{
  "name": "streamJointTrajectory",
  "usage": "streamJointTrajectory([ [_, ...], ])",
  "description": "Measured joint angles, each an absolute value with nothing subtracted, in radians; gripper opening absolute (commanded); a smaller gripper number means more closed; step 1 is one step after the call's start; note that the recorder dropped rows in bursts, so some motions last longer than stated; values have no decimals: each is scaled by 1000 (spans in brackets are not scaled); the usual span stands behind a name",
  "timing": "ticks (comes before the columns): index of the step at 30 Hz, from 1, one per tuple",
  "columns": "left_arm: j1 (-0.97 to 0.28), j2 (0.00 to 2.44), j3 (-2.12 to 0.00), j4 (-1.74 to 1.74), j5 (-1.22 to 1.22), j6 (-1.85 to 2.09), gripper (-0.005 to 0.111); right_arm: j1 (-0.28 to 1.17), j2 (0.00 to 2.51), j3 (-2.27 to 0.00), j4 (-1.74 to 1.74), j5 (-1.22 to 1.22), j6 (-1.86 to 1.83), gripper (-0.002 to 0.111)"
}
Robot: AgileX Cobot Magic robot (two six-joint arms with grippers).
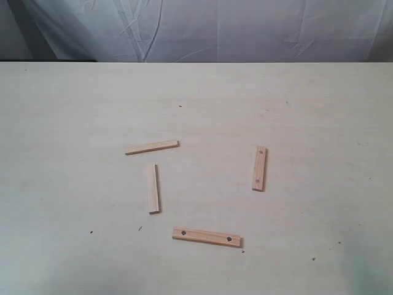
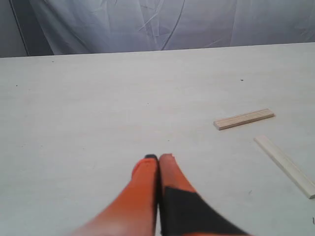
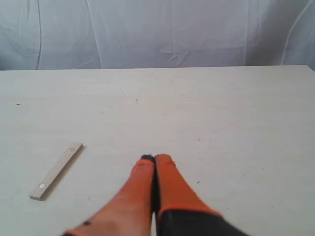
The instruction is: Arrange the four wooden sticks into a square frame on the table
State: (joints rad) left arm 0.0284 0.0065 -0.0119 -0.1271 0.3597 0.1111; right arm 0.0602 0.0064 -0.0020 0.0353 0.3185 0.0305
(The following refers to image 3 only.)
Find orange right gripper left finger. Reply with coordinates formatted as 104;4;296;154
64;155;155;236

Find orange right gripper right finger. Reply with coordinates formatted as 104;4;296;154
156;154;247;236

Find wood stick with magnets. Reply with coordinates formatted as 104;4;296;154
29;142;83;201

